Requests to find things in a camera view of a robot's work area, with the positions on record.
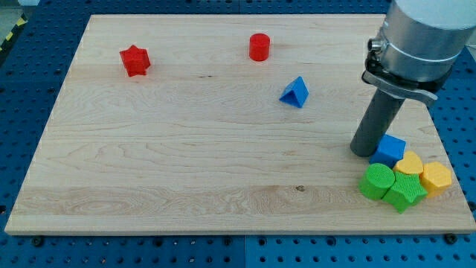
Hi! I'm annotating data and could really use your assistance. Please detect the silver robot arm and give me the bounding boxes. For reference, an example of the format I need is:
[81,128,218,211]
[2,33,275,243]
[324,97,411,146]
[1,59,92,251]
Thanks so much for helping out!
[362,0,475,106]

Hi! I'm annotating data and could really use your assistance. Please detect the blue triangle block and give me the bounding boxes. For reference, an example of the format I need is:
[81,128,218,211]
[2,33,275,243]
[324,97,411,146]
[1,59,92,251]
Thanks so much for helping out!
[279,77,309,108]

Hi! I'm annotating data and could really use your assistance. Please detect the light wooden board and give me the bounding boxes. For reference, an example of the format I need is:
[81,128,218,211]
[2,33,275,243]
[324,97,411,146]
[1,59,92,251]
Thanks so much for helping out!
[5,15,475,236]

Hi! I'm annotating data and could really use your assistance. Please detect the red cylinder block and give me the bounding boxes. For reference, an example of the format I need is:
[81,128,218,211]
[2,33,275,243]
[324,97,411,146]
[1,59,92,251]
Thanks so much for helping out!
[248,33,271,62]

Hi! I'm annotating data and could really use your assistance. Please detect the red star block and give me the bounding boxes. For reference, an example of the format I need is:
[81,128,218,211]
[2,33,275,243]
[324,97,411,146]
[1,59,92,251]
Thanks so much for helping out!
[120,45,151,77]

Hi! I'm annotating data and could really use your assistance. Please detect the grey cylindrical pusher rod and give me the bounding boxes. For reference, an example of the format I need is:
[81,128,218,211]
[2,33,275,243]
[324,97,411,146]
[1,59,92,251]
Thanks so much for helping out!
[350,89,405,157]

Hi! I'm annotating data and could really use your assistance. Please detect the green cylinder block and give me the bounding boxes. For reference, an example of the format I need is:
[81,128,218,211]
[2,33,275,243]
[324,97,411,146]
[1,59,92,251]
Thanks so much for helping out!
[358,163,395,200]

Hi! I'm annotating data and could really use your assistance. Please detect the blue cube block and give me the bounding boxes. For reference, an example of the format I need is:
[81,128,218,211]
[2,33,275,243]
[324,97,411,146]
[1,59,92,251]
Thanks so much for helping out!
[369,134,406,169]

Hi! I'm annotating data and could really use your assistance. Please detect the yellow heart block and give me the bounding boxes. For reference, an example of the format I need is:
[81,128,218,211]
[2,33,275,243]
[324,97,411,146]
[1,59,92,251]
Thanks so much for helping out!
[393,150,423,175]

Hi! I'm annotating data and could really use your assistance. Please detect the green star block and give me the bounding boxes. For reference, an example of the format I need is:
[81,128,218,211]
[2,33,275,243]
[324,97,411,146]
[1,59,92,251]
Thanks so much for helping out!
[382,171,428,214]

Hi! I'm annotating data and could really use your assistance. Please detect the yellow hexagon block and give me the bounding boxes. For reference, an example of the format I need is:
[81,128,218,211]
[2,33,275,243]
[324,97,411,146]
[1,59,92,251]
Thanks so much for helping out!
[419,162,452,198]

